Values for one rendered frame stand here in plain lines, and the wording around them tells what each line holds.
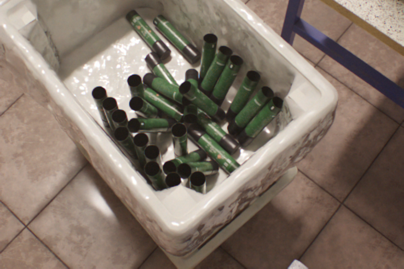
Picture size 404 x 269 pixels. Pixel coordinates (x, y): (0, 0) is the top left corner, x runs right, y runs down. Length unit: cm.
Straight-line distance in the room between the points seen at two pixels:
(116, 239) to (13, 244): 31
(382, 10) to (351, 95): 79
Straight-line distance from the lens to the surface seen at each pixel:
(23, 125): 184
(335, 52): 141
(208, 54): 121
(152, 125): 116
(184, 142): 113
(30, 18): 119
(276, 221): 167
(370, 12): 109
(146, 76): 128
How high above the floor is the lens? 161
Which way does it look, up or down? 65 degrees down
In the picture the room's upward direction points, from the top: 1 degrees counter-clockwise
